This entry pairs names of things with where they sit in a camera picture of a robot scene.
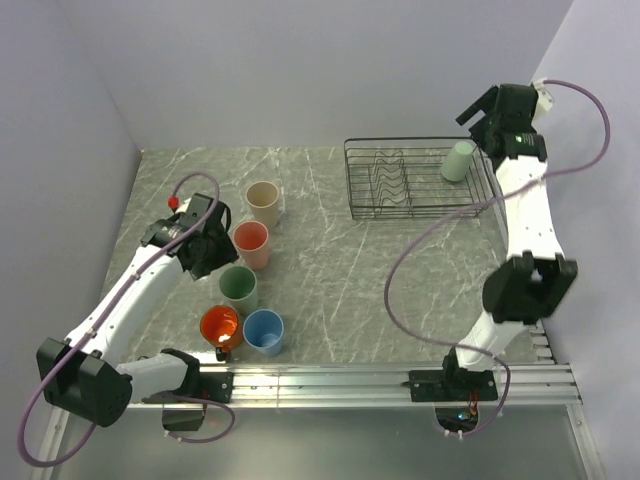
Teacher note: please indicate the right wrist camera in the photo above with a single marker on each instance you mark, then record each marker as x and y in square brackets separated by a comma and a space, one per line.
[545, 101]

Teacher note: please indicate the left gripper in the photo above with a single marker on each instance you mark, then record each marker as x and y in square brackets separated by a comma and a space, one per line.
[226, 254]

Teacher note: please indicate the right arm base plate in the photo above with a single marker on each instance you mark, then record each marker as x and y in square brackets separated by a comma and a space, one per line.
[456, 395]

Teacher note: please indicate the salmon pink plastic cup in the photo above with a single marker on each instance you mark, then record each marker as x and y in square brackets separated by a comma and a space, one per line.
[251, 240]

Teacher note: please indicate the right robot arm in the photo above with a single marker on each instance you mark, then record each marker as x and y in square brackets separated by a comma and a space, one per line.
[535, 276]

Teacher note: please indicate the blue plastic cup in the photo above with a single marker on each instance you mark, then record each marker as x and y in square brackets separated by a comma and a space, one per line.
[263, 330]

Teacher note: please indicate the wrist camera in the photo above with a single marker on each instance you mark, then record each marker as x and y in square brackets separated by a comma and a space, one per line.
[177, 205]
[545, 101]

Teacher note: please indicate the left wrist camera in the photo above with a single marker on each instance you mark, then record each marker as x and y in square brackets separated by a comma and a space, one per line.
[177, 205]

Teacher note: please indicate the black wire dish rack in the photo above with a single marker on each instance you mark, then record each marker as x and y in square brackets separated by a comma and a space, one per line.
[399, 178]

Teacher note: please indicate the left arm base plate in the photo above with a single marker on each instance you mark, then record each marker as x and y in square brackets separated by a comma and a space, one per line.
[184, 413]

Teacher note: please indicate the tall green plastic cup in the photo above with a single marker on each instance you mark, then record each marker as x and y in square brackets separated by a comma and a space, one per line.
[238, 285]

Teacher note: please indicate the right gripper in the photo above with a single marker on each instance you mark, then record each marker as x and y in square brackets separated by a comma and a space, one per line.
[485, 103]

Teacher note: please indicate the small light green cup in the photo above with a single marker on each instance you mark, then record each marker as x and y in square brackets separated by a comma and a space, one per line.
[457, 162]

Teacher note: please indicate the aluminium mounting rail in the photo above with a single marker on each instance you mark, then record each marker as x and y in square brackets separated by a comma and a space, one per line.
[380, 386]

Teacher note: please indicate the orange glass mug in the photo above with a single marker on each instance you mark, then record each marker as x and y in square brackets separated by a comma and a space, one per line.
[222, 328]

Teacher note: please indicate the beige plastic cup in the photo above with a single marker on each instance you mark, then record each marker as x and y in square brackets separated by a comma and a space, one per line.
[263, 200]

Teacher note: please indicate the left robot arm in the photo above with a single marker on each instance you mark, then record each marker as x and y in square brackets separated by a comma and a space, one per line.
[85, 374]

